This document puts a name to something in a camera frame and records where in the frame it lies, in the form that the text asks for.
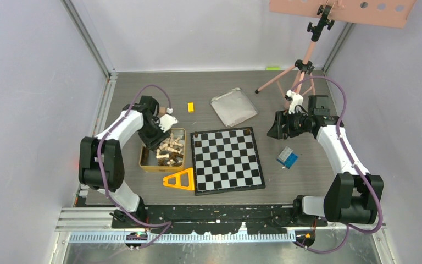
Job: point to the small green block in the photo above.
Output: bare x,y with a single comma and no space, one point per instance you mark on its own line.
272,68

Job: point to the black white folding chessboard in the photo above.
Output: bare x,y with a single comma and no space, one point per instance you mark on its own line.
226,160

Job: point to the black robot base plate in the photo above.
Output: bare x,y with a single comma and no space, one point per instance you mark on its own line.
220,219

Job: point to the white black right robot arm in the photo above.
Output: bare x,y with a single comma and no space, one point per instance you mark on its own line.
354,195

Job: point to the small yellow block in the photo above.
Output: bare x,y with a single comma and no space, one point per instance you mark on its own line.
190,107

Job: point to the yellow triangular toy frame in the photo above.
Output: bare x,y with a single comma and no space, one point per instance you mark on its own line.
183,180

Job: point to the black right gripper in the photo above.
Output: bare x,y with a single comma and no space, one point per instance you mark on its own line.
282,117

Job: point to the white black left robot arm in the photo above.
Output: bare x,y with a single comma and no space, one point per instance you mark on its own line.
101,165

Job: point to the blue white lego block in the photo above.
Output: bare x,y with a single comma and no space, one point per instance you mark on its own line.
287,157

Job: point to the pink tripod music stand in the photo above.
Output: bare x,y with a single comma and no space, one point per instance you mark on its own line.
391,14

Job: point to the gold tin box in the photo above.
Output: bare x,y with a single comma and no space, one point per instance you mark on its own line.
169,156

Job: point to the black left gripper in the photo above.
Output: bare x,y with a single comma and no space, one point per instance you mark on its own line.
152,143

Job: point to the tin lid with bears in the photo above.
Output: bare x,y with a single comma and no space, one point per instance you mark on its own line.
233,107

